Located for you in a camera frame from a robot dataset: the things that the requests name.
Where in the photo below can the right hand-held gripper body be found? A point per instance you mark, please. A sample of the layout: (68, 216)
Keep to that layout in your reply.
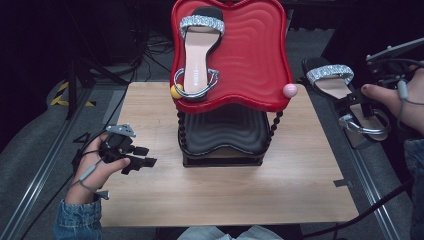
(390, 66)

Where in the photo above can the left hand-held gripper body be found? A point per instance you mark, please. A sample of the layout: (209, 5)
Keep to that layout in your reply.
(116, 146)

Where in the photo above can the red and black shoe rack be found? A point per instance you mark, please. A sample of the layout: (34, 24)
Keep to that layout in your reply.
(250, 60)

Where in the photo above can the person's left hand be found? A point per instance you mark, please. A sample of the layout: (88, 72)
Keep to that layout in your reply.
(96, 176)

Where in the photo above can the person's right hand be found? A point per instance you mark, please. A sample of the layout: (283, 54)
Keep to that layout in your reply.
(410, 103)

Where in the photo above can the black tripod stand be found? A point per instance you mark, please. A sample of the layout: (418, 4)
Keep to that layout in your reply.
(75, 86)

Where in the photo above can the yellow and black floor tape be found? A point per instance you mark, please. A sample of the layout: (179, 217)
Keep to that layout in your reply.
(58, 96)

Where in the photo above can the grey tape piece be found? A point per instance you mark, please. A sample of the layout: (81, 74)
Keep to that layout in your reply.
(342, 183)

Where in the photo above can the person's legs in pale jeans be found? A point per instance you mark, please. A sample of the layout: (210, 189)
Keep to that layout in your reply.
(206, 233)

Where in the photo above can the metal floor rail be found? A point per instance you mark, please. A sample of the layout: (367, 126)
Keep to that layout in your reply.
(376, 196)
(40, 176)

